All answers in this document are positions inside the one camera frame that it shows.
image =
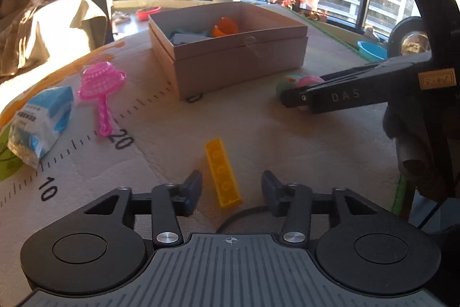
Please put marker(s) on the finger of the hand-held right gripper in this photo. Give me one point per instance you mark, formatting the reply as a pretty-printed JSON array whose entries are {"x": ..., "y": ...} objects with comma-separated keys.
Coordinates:
[{"x": 296, "y": 98}]

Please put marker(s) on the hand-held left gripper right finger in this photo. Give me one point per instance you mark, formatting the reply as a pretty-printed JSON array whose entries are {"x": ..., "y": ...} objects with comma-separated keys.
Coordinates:
[{"x": 270, "y": 188}]

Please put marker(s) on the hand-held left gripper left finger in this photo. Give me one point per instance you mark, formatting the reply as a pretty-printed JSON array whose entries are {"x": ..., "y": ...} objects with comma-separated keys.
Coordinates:
[{"x": 194, "y": 186}]

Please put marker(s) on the pink and green ball toy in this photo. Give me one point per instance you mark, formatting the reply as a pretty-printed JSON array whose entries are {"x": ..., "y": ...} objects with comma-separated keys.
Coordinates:
[{"x": 312, "y": 80}]

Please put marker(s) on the yellow toy brick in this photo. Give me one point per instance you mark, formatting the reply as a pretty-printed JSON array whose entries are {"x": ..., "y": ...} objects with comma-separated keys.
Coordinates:
[{"x": 222, "y": 174}]

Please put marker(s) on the beige cardboard box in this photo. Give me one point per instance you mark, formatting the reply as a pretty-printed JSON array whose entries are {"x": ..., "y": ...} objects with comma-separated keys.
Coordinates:
[{"x": 233, "y": 66}]

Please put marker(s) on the orange perforated ball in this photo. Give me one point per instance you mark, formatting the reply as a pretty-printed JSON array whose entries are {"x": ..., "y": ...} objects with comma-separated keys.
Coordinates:
[{"x": 224, "y": 27}]

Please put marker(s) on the person's right hand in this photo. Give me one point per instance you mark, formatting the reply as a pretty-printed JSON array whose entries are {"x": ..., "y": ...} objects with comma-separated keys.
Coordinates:
[{"x": 409, "y": 134}]

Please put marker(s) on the blue basin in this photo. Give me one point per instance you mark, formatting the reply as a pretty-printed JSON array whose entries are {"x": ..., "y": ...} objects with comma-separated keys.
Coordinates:
[{"x": 372, "y": 51}]

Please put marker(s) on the pink toy strainer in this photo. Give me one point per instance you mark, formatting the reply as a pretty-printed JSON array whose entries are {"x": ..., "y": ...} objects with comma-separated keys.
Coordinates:
[{"x": 100, "y": 78}]

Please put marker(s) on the blue and white packet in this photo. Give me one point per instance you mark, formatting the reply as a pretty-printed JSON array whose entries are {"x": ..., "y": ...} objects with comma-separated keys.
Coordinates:
[{"x": 43, "y": 120}]

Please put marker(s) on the red basin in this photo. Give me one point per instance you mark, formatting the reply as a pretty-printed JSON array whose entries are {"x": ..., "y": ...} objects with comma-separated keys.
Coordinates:
[{"x": 148, "y": 12}]

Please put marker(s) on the pair of slippers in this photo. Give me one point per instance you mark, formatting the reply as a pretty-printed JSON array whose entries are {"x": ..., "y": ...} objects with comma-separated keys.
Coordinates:
[{"x": 121, "y": 17}]

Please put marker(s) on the cream sofa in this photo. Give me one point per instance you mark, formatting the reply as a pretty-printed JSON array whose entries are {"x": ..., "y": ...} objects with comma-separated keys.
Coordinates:
[{"x": 54, "y": 30}]

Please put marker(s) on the crumpled beige blanket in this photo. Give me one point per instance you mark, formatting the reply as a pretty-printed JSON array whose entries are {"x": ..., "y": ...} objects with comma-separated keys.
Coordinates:
[{"x": 25, "y": 23}]

